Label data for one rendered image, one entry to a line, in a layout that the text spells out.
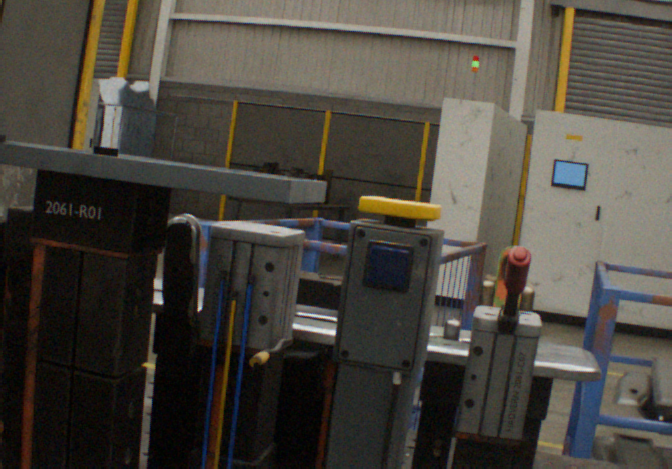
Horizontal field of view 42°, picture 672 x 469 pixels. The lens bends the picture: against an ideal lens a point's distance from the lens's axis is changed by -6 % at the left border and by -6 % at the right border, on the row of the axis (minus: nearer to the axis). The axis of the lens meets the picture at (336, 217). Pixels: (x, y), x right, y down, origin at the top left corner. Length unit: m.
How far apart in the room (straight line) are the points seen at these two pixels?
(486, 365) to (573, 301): 7.94
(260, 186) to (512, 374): 0.32
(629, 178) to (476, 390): 7.93
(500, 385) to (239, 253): 0.28
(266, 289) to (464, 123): 8.00
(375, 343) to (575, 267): 8.08
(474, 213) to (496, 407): 7.93
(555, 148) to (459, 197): 1.05
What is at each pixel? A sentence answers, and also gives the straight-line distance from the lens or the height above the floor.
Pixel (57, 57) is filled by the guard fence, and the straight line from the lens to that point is 4.55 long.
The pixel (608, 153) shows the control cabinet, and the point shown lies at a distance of 8.77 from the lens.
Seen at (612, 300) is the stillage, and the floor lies 0.91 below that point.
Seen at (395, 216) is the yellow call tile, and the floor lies 1.15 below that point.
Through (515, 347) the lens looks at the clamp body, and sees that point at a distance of 0.87.
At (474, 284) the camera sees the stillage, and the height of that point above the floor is 0.77.
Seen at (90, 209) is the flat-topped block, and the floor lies 1.12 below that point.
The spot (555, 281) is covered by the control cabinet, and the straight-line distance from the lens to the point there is 8.79.
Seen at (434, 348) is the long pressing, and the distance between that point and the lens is 0.99.
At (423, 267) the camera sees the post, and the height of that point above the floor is 1.11.
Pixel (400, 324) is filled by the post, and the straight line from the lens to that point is 0.71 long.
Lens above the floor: 1.18
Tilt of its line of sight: 3 degrees down
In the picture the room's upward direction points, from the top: 8 degrees clockwise
